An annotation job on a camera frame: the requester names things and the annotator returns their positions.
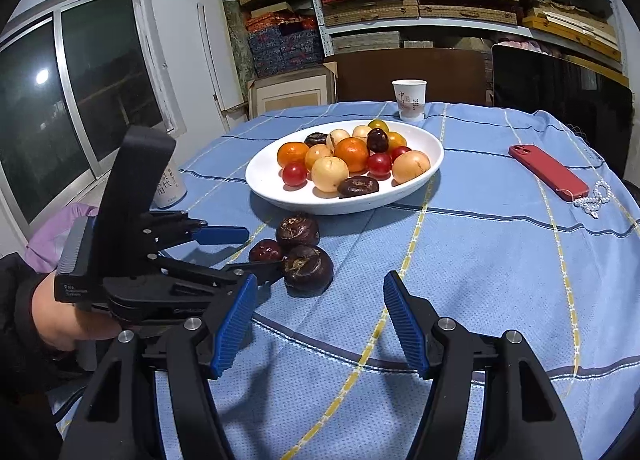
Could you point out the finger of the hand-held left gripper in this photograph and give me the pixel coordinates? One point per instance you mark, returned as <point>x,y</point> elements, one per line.
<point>265,270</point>
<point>225,235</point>

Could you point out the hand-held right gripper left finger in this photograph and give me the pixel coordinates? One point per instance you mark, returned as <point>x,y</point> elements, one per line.
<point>232,330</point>

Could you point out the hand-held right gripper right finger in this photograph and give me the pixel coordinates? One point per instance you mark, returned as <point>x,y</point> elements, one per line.
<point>407,330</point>

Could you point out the dark brown water chestnut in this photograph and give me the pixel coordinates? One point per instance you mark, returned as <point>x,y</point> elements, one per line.
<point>358,186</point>
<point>307,267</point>
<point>297,230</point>
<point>316,139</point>

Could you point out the white oval plate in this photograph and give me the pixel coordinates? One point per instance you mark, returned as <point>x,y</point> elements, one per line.
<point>270,185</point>

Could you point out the large tan longan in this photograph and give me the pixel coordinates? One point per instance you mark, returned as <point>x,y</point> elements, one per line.
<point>330,174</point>

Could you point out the large orange tangerine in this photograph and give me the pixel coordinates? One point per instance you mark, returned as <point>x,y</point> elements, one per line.
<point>351,154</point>

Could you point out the red cherry tomato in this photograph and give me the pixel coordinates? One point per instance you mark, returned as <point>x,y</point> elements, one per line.
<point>294,174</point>
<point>379,164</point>
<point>400,152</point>

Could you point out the person's left hand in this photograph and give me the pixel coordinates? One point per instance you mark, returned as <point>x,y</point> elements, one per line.
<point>65,325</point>

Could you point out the white beverage can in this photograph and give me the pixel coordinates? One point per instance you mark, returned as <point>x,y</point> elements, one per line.
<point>172,190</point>

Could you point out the purple cloth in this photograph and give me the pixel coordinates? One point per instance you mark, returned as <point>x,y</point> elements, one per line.
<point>55,235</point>

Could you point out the blue plaid tablecloth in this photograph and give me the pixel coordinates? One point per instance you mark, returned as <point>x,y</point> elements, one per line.
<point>475,265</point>

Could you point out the small orange tangerine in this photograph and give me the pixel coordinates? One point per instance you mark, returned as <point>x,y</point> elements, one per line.
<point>293,153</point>

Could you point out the white leaning boards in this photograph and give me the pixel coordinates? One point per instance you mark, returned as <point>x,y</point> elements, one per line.
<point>215,70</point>

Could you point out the green patterned board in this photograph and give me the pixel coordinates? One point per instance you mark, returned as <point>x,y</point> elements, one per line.
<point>237,45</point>

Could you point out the stack of blue patterned boxes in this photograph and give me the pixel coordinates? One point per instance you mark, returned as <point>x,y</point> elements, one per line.
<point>285,52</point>

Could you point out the brown wooden board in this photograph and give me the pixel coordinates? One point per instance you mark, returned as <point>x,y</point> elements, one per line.
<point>365,77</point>

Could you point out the red smartphone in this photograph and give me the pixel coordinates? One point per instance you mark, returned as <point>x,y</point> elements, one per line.
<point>547,172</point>

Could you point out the white paper cup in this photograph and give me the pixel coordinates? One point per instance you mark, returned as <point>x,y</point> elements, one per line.
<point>410,100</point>

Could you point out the black flat screen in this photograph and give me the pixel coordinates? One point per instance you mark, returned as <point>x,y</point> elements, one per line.
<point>555,95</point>

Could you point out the white metal shelf rack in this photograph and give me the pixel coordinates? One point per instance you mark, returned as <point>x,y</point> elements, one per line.
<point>415,27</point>

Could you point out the stack of yellow wooden boards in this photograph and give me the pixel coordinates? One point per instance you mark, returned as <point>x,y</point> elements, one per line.
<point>575,27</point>

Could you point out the aluminium frame window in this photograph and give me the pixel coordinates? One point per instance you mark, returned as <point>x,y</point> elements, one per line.
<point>75,105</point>

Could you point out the cardboard picture frame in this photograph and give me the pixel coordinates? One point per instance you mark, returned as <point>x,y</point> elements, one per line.
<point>290,95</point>

